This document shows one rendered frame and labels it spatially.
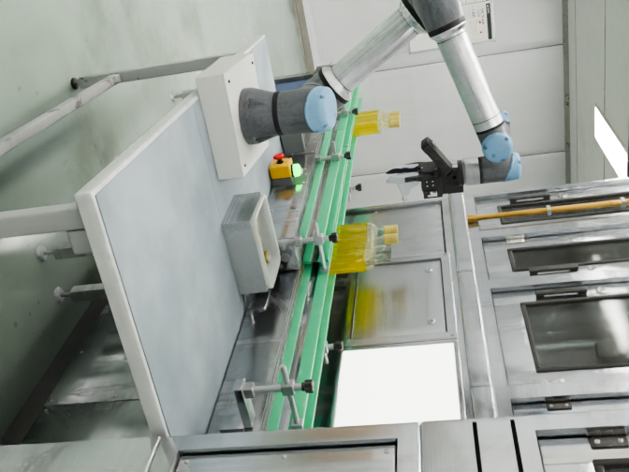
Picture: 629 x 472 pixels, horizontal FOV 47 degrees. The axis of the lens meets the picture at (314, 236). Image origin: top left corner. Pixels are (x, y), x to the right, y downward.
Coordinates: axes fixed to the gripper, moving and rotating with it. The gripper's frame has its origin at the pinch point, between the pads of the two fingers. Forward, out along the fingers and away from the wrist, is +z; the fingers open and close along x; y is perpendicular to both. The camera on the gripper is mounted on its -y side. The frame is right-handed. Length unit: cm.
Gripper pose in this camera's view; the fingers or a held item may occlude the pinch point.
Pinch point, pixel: (389, 174)
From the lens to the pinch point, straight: 207.1
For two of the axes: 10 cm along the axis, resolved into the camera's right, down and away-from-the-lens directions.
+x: 1.1, -4.9, 8.7
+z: -9.8, 1.0, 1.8
